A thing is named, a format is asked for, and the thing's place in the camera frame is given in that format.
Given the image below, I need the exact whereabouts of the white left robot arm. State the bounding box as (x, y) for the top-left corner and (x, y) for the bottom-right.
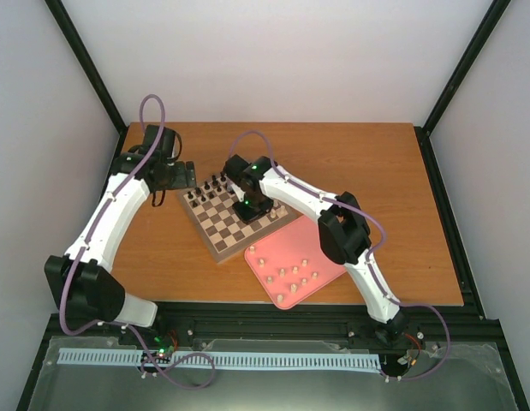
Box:
(45, 125), (196, 345)

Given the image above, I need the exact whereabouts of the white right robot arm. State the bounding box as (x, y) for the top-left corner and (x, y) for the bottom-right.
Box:
(222, 155), (408, 348)

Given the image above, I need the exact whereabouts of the wooden chess board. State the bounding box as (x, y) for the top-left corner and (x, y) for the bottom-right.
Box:
(177, 172), (298, 263)

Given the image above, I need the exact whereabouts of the pink plastic tray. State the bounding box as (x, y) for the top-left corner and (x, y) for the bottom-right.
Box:
(244, 217), (363, 310)

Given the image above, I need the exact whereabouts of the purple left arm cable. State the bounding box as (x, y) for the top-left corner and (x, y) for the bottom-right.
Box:
(58, 94), (216, 390)

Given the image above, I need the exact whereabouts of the light blue cable duct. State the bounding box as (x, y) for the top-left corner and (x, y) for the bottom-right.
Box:
(57, 348), (381, 373)

